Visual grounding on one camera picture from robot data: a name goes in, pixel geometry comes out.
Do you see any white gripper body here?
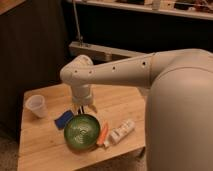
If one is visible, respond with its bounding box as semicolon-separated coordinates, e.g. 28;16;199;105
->
71;85;93;106

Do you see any green ceramic bowl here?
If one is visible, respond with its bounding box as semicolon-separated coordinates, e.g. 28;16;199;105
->
64;114;100;151

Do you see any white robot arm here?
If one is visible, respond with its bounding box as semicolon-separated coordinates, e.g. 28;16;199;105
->
60;49;213;171

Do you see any blue sponge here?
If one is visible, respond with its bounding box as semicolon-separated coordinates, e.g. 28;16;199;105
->
54;110;74;130

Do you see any wooden table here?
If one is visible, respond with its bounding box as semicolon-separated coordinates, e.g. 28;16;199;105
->
18;84;145;171

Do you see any white tube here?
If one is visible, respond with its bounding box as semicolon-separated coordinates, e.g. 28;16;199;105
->
103;119;135;148

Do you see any white plastic cup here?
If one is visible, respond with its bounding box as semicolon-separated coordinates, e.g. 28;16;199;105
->
25;95;47;118

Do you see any grey metal beam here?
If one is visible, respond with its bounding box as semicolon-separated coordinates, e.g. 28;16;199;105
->
69;41;141;62

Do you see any metal pole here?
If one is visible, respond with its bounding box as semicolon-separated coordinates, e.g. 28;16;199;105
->
72;0;83;46

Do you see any white shelf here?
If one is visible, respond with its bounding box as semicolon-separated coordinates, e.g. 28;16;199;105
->
75;0;213;21

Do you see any orange handled tool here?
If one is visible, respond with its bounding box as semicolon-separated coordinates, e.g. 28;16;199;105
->
96;122;109;146

